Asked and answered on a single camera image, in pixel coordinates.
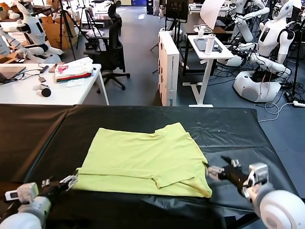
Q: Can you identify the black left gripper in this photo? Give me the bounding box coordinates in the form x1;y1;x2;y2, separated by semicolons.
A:
38;173;80;203

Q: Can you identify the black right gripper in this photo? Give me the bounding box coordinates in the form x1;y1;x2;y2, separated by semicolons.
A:
204;156;252;193

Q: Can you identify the yellow-green t-shirt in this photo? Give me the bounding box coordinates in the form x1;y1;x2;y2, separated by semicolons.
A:
71;122;213;198

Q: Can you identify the stack of folded clothes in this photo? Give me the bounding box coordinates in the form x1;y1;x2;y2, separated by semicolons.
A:
54;56;94;83

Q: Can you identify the matte dark table cover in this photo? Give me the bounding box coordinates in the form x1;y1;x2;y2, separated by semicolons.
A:
0;103;74;183

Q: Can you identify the black foam ball controller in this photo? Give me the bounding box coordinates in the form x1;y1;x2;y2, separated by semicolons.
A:
33;83;52;98

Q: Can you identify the long white desk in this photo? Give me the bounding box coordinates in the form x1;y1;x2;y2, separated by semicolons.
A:
0;62;110;105

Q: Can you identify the white plastic packet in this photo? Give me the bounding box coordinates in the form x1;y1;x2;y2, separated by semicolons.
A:
65;80;83;88

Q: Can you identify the tall white carton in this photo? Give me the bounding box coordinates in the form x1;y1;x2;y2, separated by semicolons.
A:
157;31;180;107

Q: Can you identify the small white standing desk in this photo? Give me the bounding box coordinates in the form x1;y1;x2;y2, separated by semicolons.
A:
182;34;234;108

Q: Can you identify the grey laptop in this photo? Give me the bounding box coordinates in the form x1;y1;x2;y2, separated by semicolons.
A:
0;66;27;83

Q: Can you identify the white bottle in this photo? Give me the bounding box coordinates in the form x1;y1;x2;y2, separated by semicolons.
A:
204;33;215;55

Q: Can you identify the dark tablet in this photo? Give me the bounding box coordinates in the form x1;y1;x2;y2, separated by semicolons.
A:
193;37;224;52

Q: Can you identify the black light stand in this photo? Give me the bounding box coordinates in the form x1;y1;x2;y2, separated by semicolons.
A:
285;21;305;101

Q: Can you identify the white humanoid robot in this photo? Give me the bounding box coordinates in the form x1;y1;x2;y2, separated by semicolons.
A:
228;0;271;43
0;0;64;63

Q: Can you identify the black office chair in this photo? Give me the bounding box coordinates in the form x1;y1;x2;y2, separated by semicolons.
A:
83;0;131;91

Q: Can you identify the brown cardboard box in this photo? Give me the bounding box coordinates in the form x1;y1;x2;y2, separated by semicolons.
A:
41;15;79;50

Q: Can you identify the white curved paper sheet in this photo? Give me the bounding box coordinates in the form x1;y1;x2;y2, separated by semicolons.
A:
200;0;225;30

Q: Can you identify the black monitor on stand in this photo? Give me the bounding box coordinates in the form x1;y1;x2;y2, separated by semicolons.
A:
163;0;191;70

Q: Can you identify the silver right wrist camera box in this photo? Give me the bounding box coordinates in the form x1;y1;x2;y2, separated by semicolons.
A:
247;162;269;186

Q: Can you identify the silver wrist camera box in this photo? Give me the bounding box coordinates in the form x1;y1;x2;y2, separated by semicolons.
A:
247;162;269;186
4;182;40;205

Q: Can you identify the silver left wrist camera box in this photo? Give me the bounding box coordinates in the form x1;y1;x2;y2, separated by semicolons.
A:
4;182;40;205

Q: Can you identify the white floor cable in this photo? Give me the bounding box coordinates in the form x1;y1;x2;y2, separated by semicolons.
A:
258;102;297;123

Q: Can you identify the black camera tripod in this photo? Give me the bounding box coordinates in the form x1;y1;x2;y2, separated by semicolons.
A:
52;0;83;61
78;5;105;45

